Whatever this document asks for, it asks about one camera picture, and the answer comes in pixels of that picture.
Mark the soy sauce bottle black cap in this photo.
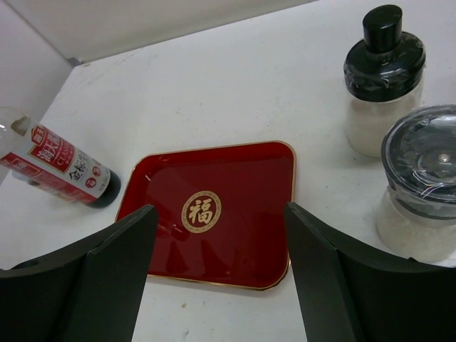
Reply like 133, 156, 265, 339
0, 106, 122, 210

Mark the salt jar black knob lid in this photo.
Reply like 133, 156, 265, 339
343, 5, 428, 158

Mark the red tray gold emblem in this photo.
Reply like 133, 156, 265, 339
117, 140, 296, 291

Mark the salt grinder jar grey lid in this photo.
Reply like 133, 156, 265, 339
375, 104, 455, 263

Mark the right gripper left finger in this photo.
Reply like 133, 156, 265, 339
1, 204, 158, 341

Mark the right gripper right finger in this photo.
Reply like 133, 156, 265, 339
284, 202, 455, 341

